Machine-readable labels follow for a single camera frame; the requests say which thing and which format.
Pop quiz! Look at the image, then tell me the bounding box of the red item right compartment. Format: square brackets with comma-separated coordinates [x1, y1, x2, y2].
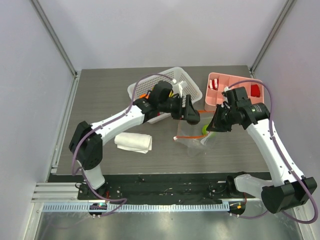
[250, 84, 261, 98]

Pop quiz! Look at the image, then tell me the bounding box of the white slotted cable duct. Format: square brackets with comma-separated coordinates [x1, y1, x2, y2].
[42, 202, 230, 213]

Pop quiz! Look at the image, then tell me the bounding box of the orange fake fruit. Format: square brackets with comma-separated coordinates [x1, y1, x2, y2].
[139, 93, 149, 99]

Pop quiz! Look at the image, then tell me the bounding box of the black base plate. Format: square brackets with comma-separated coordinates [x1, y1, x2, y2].
[77, 173, 248, 205]

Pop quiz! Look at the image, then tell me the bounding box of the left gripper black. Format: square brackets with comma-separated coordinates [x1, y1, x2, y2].
[159, 95, 201, 122]

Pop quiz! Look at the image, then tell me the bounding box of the pink compartment tray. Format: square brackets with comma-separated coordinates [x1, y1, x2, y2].
[204, 72, 264, 112]

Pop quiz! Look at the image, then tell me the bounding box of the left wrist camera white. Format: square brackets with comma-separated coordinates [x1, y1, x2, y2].
[171, 79, 188, 97]

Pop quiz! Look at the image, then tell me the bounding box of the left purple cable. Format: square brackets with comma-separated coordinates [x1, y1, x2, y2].
[71, 73, 177, 217]

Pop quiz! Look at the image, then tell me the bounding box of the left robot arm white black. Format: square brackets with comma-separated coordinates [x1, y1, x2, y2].
[68, 81, 200, 200]

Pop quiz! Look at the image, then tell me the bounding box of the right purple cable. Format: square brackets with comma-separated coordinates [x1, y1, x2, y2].
[224, 77, 317, 224]

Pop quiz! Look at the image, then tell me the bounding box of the clear zip bag orange seal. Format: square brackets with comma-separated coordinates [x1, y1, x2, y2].
[173, 110, 218, 157]

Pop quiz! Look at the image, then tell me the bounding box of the white perforated plastic basket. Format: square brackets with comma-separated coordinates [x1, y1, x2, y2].
[124, 68, 194, 127]

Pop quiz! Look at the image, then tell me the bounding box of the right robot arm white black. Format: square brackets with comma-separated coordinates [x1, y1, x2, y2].
[206, 87, 318, 214]

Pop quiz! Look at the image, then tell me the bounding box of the folded white towel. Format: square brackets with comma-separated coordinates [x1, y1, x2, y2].
[114, 132, 153, 154]

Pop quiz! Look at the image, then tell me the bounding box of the red white striped item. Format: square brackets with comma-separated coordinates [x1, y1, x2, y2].
[208, 78, 219, 91]

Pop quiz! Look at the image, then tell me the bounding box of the purple cable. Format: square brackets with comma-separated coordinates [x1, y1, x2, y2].
[224, 77, 317, 224]
[71, 73, 177, 217]

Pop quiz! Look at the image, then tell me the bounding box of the green fake fruit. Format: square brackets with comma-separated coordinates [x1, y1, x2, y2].
[201, 124, 216, 138]

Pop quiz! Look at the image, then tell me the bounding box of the dark brown fake fruit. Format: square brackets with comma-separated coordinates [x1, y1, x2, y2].
[186, 116, 201, 125]

